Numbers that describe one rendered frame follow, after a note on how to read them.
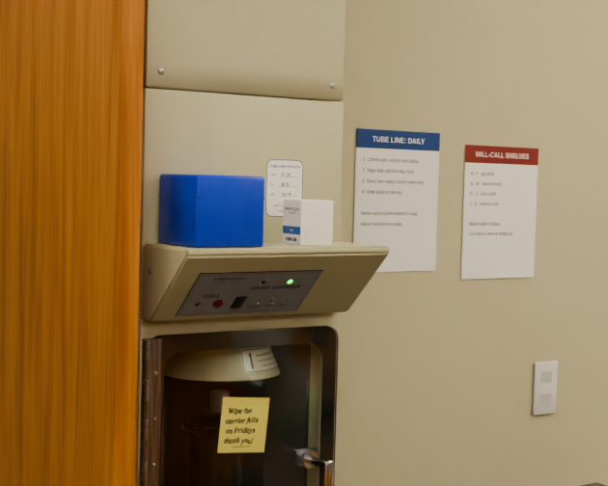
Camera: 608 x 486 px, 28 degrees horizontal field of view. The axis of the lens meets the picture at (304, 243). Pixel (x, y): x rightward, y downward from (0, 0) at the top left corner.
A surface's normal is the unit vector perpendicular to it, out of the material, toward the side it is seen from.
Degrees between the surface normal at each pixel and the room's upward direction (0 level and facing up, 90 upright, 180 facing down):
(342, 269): 135
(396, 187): 90
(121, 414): 90
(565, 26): 90
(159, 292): 90
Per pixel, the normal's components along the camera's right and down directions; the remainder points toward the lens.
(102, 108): -0.82, 0.01
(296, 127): 0.58, 0.06
